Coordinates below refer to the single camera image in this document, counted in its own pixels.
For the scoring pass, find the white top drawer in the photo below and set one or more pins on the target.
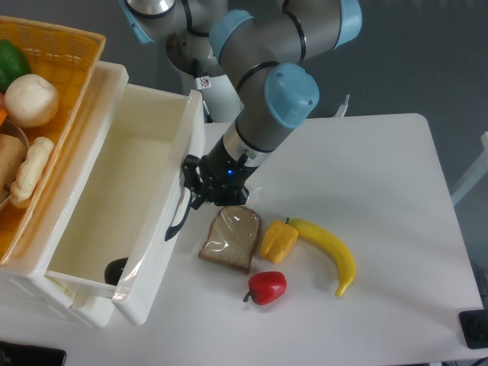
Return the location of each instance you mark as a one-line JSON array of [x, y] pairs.
[[153, 132]]

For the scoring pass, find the yellow banana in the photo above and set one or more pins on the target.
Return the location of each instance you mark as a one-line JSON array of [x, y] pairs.
[[333, 246]]

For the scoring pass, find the dark eggplant in drawer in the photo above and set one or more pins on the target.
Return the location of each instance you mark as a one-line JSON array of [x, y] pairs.
[[114, 270]]

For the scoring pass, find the white frame right edge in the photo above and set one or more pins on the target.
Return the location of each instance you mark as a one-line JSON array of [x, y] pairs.
[[476, 171]]

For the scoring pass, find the tan bread loaf toy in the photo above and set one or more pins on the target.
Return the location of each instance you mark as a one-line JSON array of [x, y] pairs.
[[12, 155]]

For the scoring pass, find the white drawer cabinet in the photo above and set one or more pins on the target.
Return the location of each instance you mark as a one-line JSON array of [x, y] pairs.
[[59, 271]]

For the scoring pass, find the red bell pepper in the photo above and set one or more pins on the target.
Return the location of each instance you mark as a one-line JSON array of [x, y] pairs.
[[266, 287]]

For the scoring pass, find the bread slice in plastic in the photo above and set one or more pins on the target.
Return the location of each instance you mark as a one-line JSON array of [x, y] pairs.
[[232, 238]]

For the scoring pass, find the orange wicker basket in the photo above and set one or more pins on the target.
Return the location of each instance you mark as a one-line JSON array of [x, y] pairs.
[[66, 57]]

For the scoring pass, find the green bell pepper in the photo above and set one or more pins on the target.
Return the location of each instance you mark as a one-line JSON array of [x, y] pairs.
[[13, 65]]

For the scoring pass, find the black device bottom left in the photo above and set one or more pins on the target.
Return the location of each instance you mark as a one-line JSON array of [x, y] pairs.
[[31, 355]]

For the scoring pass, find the white round bun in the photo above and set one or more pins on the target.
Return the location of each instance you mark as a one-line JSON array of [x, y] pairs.
[[31, 101]]

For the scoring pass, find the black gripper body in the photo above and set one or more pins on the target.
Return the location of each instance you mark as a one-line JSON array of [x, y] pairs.
[[224, 175]]

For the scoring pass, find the black device right edge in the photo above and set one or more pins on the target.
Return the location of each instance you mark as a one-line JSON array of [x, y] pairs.
[[474, 328]]

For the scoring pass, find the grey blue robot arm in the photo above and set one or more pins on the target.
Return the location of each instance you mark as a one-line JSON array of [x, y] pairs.
[[262, 60]]

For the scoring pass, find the white lumpy dough toy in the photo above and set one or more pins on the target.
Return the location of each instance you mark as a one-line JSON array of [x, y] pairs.
[[30, 171]]

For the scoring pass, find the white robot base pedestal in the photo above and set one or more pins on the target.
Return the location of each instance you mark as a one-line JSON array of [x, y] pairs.
[[213, 91]]

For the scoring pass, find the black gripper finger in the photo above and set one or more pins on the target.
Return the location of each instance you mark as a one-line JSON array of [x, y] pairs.
[[231, 201], [194, 180]]

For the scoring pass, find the yellow bell pepper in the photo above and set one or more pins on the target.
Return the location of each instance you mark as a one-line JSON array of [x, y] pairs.
[[279, 239]]

